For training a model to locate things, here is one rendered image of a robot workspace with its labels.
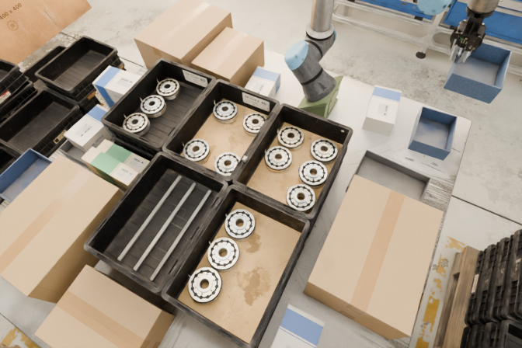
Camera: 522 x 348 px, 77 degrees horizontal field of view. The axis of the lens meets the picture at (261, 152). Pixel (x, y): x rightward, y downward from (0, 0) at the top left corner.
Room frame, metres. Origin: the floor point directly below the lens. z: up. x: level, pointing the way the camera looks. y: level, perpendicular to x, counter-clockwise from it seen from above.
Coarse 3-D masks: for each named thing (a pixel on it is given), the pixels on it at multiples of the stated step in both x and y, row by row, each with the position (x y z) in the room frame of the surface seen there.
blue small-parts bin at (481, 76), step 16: (464, 48) 0.90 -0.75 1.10; (480, 48) 0.87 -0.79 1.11; (496, 48) 0.85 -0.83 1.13; (464, 64) 0.84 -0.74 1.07; (480, 64) 0.83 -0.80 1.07; (496, 64) 0.83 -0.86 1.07; (448, 80) 0.74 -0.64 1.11; (464, 80) 0.72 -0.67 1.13; (480, 80) 0.76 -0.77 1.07; (496, 80) 0.74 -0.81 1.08; (480, 96) 0.68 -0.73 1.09
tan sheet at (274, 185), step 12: (276, 144) 0.72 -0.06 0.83; (336, 144) 0.70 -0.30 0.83; (264, 156) 0.67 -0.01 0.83; (300, 156) 0.65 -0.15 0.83; (336, 156) 0.64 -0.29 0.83; (264, 168) 0.61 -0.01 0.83; (252, 180) 0.56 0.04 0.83; (264, 180) 0.56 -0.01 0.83; (276, 180) 0.56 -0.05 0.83; (288, 180) 0.55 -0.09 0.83; (264, 192) 0.51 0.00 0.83; (276, 192) 0.51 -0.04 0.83
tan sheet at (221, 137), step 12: (240, 108) 0.92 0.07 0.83; (216, 120) 0.86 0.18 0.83; (240, 120) 0.85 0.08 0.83; (204, 132) 0.80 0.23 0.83; (216, 132) 0.80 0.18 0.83; (228, 132) 0.79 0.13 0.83; (240, 132) 0.79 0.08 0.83; (216, 144) 0.74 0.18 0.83; (228, 144) 0.73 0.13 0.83; (240, 144) 0.73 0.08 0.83; (216, 156) 0.68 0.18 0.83; (240, 156) 0.67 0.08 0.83
